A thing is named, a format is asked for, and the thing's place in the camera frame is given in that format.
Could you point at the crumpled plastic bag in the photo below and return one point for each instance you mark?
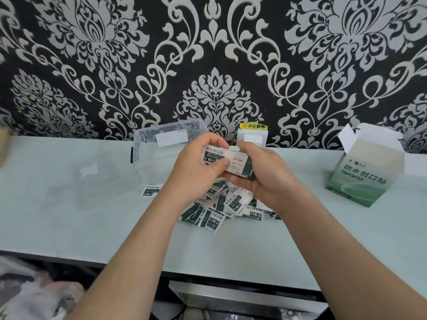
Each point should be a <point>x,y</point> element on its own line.
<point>40,296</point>

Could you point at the green white cardboard carton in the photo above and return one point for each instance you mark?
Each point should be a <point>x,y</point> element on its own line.
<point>363,183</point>

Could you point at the pile of white green packets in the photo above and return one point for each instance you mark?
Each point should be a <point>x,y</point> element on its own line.
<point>213,213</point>

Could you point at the white wall socket yellow label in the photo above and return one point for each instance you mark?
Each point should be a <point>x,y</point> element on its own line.
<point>255,138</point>

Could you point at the person's right forearm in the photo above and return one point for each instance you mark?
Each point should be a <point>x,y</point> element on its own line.
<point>350,256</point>

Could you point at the person's left forearm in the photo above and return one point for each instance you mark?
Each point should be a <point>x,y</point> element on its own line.
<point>126,263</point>

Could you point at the small white green packet bundle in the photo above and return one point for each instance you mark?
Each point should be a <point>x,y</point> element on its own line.
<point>233,161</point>

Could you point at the person's left hand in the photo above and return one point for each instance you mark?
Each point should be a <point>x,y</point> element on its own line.
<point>190,176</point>

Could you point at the person's right hand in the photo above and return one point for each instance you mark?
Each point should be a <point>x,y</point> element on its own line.
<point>270,183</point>

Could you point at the clear plastic storage box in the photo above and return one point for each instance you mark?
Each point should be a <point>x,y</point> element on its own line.
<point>171,138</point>

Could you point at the clear plastic box lid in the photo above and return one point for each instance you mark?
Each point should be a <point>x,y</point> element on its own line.
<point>89,170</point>

